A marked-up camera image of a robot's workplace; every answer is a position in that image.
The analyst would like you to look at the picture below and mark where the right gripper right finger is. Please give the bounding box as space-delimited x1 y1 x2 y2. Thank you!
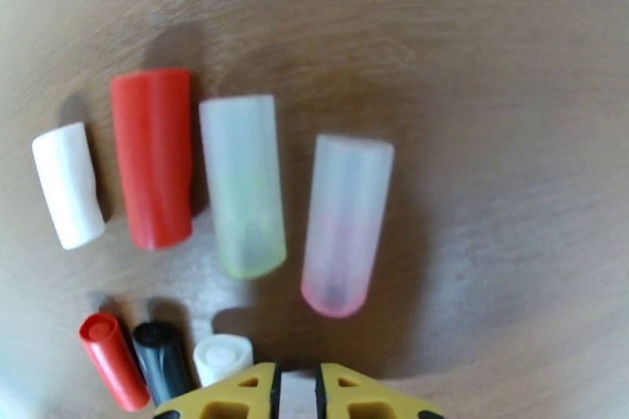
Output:
316 362 446 419

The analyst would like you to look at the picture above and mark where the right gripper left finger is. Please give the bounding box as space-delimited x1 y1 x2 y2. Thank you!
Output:
153 362 281 419

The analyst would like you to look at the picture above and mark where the slim black pen cap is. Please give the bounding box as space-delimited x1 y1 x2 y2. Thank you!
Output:
131 321 196 407

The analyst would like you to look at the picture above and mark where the slim red pen cap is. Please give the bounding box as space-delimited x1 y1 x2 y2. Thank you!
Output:
78 312 152 413

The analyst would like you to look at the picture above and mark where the clear pinkish pen cap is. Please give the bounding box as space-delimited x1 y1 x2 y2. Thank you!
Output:
300 133 395 320

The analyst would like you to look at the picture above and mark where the clear yellowish pen cap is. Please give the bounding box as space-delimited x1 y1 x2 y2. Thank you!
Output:
198 94 288 281

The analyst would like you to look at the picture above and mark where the thick red pen cap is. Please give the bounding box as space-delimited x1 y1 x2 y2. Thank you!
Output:
110 68 194 251

